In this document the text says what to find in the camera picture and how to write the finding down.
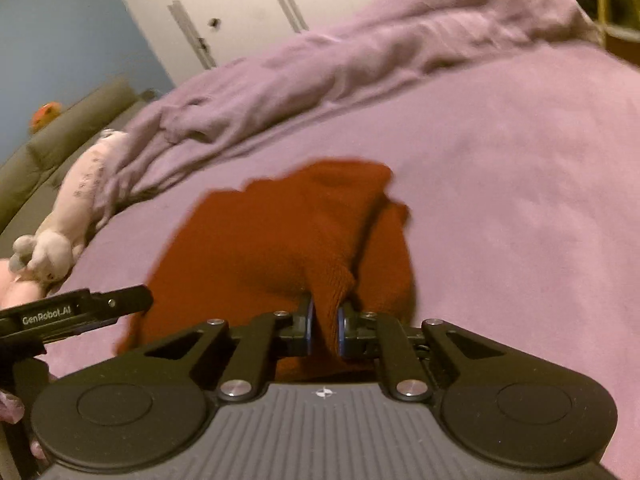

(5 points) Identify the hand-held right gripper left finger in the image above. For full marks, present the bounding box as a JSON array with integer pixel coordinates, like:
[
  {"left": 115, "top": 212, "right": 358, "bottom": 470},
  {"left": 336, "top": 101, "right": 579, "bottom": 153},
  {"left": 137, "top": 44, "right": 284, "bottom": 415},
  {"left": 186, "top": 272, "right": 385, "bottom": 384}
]
[{"left": 144, "top": 294, "right": 317, "bottom": 404}]

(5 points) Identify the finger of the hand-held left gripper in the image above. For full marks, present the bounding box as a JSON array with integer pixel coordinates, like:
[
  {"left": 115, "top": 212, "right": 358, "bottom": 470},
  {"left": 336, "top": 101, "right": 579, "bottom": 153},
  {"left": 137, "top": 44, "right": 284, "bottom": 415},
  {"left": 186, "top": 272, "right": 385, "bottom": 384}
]
[{"left": 89, "top": 284, "right": 154, "bottom": 329}]

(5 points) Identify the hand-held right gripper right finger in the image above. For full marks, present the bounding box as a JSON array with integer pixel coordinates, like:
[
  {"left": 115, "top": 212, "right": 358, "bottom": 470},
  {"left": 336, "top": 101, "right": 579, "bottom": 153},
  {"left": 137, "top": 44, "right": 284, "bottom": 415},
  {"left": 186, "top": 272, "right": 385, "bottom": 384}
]
[{"left": 337, "top": 301, "right": 502, "bottom": 404}]

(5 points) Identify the red knit sweater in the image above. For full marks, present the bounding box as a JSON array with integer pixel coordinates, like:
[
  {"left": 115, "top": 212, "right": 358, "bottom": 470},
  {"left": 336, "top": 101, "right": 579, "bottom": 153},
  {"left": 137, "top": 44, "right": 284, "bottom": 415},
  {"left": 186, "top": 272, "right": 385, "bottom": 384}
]
[{"left": 114, "top": 159, "right": 417, "bottom": 382}]

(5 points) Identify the person's left hand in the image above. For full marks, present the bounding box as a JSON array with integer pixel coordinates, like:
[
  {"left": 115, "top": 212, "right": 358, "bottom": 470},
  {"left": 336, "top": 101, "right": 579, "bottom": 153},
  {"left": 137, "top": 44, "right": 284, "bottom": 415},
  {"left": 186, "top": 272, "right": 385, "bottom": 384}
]
[{"left": 0, "top": 390, "right": 25, "bottom": 424}]

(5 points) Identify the pink plush toy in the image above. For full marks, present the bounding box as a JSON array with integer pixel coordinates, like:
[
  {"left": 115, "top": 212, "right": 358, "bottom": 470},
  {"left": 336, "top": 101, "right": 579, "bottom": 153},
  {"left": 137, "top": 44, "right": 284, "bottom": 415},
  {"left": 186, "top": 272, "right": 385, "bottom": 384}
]
[{"left": 0, "top": 259, "right": 47, "bottom": 312}]

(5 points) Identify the grey and pink plush bunny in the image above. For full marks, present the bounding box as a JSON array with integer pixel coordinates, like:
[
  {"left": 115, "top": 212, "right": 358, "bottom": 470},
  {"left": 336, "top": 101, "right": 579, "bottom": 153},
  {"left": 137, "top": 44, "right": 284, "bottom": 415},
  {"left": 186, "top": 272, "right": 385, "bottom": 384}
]
[{"left": 11, "top": 129, "right": 131, "bottom": 286}]

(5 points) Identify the olive green sofa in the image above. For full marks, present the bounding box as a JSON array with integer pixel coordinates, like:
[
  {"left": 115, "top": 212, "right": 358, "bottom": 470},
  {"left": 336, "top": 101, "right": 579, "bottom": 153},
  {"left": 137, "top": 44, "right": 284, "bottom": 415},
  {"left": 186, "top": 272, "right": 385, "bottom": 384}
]
[{"left": 0, "top": 77, "right": 162, "bottom": 242}]

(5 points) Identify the orange plush toy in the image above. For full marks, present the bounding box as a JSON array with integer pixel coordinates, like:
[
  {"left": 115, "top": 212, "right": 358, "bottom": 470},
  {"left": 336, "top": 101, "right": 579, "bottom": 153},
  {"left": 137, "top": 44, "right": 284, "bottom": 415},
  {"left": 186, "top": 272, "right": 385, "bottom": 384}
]
[{"left": 30, "top": 102, "right": 64, "bottom": 134}]

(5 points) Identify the crumpled purple blanket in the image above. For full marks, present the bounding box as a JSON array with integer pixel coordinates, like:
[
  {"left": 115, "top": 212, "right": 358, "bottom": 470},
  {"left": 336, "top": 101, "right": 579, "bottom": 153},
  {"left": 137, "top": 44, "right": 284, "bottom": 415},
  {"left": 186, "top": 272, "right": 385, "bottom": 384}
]
[{"left": 94, "top": 0, "right": 603, "bottom": 231}]

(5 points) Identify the yellow shelf unit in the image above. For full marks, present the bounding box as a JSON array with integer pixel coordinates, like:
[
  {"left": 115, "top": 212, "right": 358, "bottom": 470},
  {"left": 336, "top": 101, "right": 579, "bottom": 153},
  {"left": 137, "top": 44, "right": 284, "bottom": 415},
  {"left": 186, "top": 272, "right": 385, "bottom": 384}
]
[{"left": 570, "top": 0, "right": 640, "bottom": 67}]

